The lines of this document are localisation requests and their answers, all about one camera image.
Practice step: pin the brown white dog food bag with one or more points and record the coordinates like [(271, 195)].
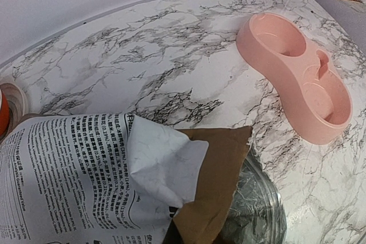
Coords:
[(120, 178)]

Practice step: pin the pink double pet bowl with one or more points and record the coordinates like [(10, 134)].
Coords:
[(314, 98)]

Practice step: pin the beige ceramic plate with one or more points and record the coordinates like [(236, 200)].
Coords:
[(17, 102)]

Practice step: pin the red patterned ceramic bowl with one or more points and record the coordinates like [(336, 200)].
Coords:
[(4, 114)]

